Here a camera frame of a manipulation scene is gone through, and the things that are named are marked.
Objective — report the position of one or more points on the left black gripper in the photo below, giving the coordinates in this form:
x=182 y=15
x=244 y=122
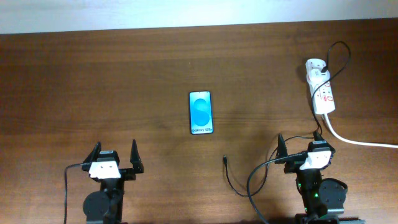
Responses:
x=125 y=173

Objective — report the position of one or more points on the white USB charger plug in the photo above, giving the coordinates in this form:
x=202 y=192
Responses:
x=315 y=76

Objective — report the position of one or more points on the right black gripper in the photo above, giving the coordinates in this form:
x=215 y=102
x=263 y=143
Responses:
x=290 y=167

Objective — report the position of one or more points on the white power strip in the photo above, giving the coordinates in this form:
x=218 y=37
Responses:
x=323 y=101

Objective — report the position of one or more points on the blue screen Samsung smartphone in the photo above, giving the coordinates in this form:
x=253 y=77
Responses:
x=201 y=115

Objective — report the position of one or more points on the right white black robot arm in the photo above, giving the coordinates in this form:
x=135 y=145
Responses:
x=323 y=199

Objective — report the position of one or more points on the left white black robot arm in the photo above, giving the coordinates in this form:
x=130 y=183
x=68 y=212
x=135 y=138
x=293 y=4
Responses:
x=106 y=204

